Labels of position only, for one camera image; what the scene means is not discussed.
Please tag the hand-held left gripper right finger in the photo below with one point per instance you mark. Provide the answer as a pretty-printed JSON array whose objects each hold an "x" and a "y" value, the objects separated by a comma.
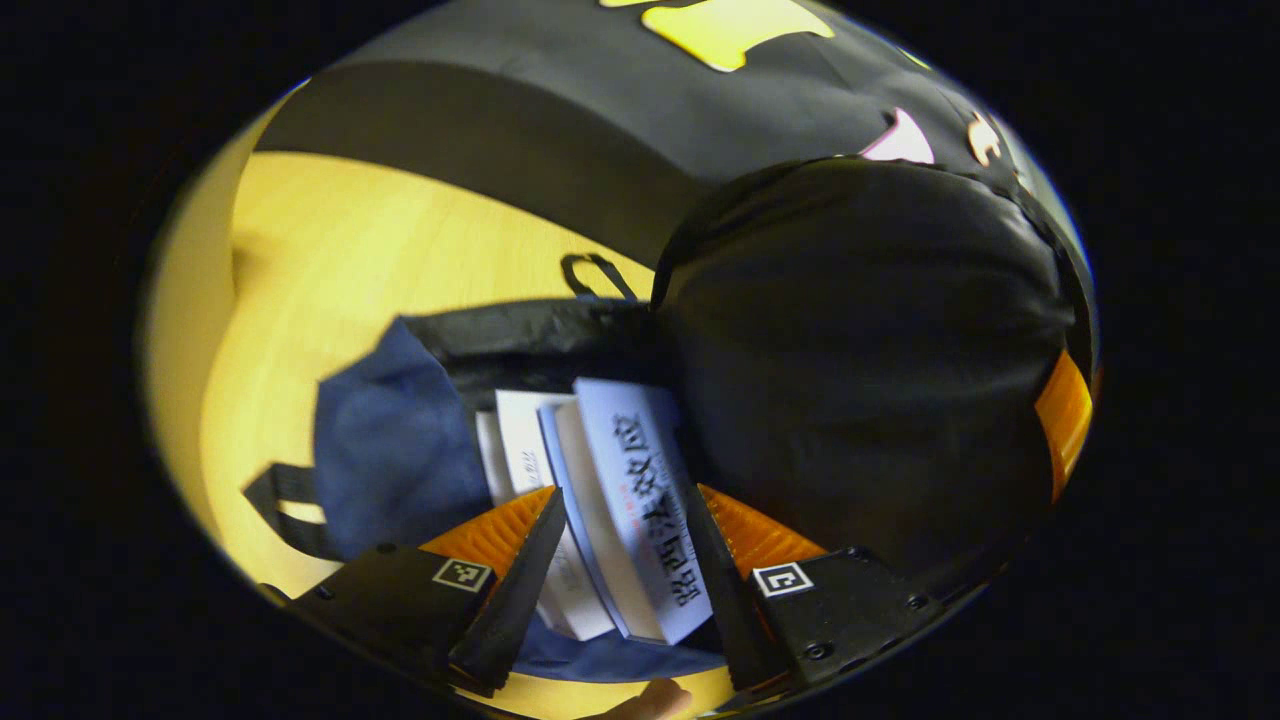
[{"x": 735, "y": 620}]

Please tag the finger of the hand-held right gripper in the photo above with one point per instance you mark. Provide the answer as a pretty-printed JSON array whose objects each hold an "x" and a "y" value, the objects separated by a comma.
[{"x": 1065, "y": 420}]

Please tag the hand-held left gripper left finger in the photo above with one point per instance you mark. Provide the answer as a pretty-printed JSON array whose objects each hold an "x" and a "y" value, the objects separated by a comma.
[{"x": 515, "y": 610}]

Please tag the white grey book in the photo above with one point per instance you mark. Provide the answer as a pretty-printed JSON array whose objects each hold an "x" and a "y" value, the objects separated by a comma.
[{"x": 520, "y": 450}]

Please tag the lavender book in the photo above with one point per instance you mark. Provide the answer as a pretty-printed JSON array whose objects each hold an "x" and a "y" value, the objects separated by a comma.
[{"x": 640, "y": 480}]

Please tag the blue schoolbag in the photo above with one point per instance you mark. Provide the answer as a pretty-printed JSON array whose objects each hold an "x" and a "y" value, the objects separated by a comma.
[{"x": 390, "y": 450}]

